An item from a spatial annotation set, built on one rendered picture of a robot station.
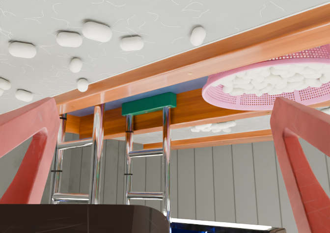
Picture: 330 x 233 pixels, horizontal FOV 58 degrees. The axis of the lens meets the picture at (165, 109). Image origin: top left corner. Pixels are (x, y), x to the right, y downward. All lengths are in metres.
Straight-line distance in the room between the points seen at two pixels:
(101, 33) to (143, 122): 0.58
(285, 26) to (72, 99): 0.43
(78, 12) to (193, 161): 1.90
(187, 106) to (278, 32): 0.49
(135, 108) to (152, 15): 0.58
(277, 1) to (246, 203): 1.78
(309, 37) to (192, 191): 1.88
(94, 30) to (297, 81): 0.39
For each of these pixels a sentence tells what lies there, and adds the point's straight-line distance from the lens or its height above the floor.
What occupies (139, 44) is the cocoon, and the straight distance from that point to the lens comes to 0.41.
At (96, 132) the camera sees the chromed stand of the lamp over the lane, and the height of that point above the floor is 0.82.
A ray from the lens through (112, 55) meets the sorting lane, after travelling 0.48.
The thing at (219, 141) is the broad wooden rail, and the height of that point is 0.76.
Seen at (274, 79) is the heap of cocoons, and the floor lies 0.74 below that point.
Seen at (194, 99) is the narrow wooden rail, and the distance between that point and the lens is 0.82.
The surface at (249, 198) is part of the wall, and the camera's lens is 2.06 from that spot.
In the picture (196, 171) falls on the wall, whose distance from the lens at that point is 2.18.
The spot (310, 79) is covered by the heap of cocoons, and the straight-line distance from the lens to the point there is 0.63.
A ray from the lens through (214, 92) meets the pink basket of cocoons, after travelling 0.62.
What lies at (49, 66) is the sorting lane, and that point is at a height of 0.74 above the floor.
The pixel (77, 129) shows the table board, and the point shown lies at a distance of 1.18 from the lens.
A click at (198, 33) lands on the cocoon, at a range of 0.38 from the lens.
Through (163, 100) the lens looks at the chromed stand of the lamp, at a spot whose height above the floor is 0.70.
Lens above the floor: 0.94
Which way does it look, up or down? 15 degrees down
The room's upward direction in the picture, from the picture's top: 180 degrees counter-clockwise
